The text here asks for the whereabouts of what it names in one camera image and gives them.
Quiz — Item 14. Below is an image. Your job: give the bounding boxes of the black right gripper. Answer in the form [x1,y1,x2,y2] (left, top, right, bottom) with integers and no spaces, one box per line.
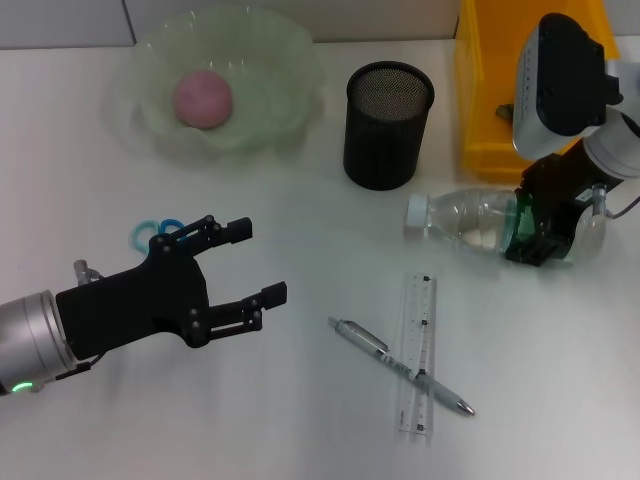
[504,141,610,269]

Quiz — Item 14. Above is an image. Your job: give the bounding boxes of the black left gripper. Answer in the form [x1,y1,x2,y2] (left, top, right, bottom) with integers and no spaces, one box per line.
[54,214,290,362]

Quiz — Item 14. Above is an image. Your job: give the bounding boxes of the clear bottle with green label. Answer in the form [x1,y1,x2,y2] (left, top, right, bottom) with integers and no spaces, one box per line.
[404,184,610,266]

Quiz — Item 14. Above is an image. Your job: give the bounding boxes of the pink toy peach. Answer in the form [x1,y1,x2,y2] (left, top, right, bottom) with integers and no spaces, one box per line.
[172,69,235,131]

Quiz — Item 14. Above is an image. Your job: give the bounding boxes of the blue and teal scissors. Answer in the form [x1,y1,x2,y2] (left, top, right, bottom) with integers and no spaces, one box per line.
[130,217,187,251]

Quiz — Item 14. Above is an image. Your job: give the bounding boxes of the clear plastic ruler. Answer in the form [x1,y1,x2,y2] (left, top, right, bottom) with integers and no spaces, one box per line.
[397,271,438,434]

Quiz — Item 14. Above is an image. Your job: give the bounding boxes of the silver ballpoint pen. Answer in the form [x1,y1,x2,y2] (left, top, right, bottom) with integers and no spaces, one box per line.
[327,316,477,417]

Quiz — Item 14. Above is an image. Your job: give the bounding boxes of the green translucent fruit bowl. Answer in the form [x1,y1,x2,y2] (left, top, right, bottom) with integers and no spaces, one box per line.
[107,4,326,161]

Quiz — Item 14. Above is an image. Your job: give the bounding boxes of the yellow plastic bin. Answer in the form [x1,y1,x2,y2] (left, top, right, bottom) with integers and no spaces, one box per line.
[453,0,630,179]

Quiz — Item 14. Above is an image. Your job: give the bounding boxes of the black mesh cup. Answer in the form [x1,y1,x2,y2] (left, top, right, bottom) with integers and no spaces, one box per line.
[342,60,436,191]

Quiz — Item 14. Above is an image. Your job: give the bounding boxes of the right gripper cable with plugs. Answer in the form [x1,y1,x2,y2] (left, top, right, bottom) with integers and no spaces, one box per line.
[589,182,640,221]

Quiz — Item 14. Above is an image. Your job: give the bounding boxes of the gripper cable with plugs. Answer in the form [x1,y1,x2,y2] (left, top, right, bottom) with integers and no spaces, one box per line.
[37,258,109,394]
[589,182,640,221]

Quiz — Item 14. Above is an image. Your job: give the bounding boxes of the left gripper cable with plugs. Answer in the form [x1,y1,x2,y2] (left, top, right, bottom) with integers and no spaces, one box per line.
[37,258,109,394]

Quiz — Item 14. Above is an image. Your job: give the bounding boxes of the grey vertical wall trim strip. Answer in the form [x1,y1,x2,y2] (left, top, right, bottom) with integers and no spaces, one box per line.
[121,0,138,47]

